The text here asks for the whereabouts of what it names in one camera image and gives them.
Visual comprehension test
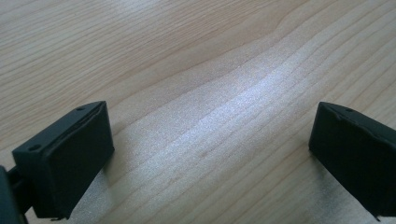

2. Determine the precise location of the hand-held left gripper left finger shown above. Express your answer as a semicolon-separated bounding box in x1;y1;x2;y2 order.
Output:
11;100;116;221

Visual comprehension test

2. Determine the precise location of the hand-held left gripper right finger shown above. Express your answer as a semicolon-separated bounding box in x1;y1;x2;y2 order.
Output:
307;101;396;222

